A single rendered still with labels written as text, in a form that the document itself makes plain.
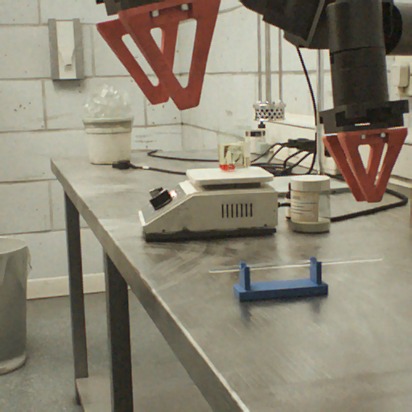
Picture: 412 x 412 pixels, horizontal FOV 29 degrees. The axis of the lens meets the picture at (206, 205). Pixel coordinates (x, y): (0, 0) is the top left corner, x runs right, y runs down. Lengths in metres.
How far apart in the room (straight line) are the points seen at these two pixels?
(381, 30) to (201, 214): 0.44
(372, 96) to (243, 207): 0.40
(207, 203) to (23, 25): 2.48
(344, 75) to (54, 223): 2.86
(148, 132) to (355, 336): 2.92
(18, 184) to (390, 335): 2.92
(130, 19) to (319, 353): 0.33
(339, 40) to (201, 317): 0.31
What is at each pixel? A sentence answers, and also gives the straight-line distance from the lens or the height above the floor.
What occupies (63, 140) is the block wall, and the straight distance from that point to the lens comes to 3.55.
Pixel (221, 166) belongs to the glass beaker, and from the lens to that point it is 1.20.
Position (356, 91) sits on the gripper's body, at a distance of 0.81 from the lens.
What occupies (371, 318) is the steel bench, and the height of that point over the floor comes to 0.75.
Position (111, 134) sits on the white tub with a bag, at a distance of 2.11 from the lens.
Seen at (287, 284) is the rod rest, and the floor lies 0.76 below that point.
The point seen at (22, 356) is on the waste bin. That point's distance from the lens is 2.85.
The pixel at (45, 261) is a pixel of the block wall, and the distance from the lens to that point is 3.62.
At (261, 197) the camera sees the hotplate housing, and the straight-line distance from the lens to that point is 1.15.
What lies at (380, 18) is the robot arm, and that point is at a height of 1.04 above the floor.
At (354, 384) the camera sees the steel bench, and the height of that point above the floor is 0.75.
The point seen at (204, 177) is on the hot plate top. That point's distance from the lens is 1.16.
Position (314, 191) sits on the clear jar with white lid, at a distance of 1.17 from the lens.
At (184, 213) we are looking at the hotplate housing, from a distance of 1.14.
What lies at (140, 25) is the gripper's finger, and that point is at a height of 1.02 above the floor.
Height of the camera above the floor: 0.99
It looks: 10 degrees down
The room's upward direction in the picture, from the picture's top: 2 degrees counter-clockwise
